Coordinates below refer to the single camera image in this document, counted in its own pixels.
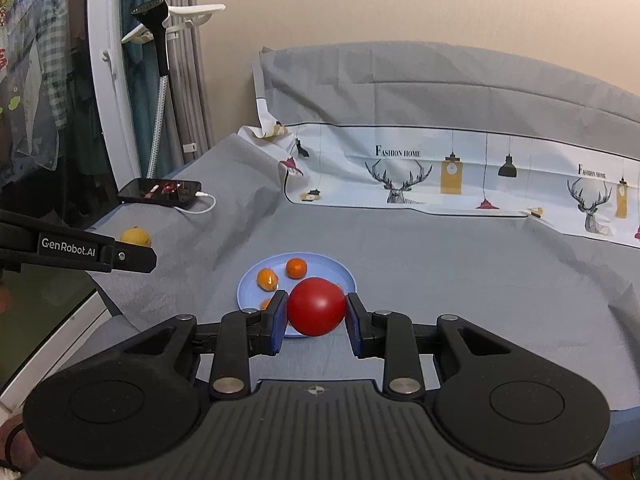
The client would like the white door frame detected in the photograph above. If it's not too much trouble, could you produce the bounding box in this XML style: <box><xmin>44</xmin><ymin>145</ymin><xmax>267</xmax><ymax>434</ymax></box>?
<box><xmin>87</xmin><ymin>0</ymin><xmax>141</xmax><ymax>188</ymax></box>

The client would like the yellow-green fruit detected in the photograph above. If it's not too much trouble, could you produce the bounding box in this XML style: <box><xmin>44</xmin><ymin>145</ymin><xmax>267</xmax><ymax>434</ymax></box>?
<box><xmin>119</xmin><ymin>226</ymin><xmax>152</xmax><ymax>248</ymax></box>

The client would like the grey bed sheet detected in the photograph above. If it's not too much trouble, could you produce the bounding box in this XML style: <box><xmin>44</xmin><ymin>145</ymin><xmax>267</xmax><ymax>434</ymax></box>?
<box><xmin>60</xmin><ymin>41</ymin><xmax>640</xmax><ymax>461</ymax></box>

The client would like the deer print white cloth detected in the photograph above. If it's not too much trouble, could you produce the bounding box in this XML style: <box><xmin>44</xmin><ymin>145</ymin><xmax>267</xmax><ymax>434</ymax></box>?
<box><xmin>238</xmin><ymin>103</ymin><xmax>639</xmax><ymax>247</ymax></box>

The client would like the grey curtain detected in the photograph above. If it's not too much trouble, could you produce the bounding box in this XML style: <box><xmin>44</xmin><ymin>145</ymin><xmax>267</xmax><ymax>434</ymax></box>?
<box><xmin>119</xmin><ymin>0</ymin><xmax>214</xmax><ymax>176</ymax></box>

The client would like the red cherry tomato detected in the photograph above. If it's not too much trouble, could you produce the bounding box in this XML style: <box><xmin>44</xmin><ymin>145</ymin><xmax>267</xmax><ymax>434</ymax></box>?
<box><xmin>288</xmin><ymin>278</ymin><xmax>346</xmax><ymax>337</ymax></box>

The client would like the blue plastic plate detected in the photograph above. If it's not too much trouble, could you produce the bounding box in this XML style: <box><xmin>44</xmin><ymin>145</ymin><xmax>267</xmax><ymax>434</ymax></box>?
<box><xmin>236</xmin><ymin>252</ymin><xmax>357</xmax><ymax>338</ymax></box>

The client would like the black smartphone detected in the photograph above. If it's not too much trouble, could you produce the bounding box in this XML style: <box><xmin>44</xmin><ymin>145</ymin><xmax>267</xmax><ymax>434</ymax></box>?
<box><xmin>117</xmin><ymin>178</ymin><xmax>202</xmax><ymax>207</ymax></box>

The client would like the white charging cable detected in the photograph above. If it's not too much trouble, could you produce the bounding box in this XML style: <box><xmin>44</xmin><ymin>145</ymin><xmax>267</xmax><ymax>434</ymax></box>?
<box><xmin>179</xmin><ymin>190</ymin><xmax>217</xmax><ymax>215</ymax></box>

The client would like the hanging plaid shirt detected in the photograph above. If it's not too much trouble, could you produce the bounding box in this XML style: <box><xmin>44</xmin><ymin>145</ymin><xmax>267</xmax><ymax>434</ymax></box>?
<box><xmin>1</xmin><ymin>0</ymin><xmax>70</xmax><ymax>181</ymax></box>

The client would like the garment steamer pole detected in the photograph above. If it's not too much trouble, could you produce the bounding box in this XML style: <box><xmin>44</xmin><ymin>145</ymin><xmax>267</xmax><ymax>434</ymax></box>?
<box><xmin>131</xmin><ymin>0</ymin><xmax>169</xmax><ymax>179</ymax></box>

